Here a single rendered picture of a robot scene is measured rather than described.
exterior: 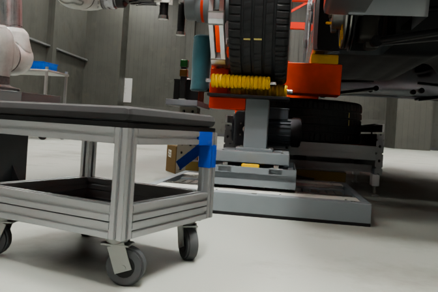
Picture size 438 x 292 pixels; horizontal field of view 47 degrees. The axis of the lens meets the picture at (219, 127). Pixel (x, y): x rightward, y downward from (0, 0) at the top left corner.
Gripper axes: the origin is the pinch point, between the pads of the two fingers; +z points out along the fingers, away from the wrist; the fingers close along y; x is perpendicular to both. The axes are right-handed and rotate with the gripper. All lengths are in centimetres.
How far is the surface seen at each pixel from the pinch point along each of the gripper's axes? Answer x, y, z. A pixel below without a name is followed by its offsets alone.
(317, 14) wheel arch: 9, -57, 66
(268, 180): -71, 7, 48
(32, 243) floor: -83, 88, -6
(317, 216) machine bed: -81, 22, 67
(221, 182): -73, 7, 30
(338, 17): -2, -11, 73
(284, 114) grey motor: -43, -44, 52
